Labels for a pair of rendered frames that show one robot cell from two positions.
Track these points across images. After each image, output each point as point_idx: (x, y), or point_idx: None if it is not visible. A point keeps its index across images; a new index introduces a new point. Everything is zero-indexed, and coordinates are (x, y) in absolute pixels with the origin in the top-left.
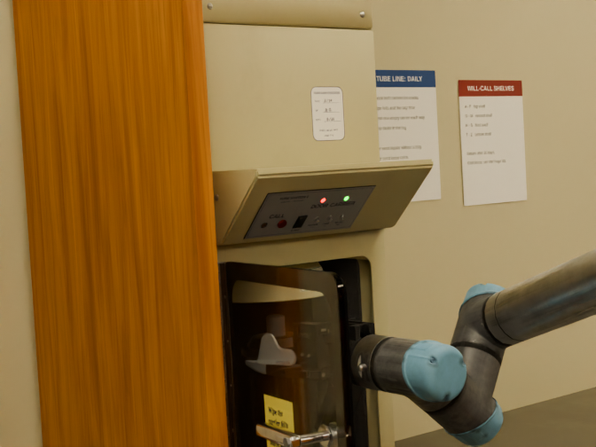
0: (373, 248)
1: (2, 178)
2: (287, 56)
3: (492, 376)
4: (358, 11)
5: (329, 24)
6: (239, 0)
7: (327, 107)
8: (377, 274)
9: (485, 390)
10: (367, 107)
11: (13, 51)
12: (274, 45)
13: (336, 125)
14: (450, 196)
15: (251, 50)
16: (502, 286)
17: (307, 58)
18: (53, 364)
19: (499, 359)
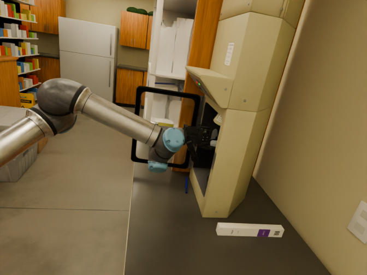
0: (223, 115)
1: (282, 77)
2: (228, 29)
3: (152, 151)
4: (248, 3)
5: (239, 12)
6: (225, 10)
7: (229, 51)
8: (221, 126)
9: (150, 153)
10: (237, 52)
11: (298, 36)
12: (226, 25)
13: (229, 59)
14: None
15: (223, 28)
16: (167, 130)
17: (231, 29)
18: None
19: (155, 150)
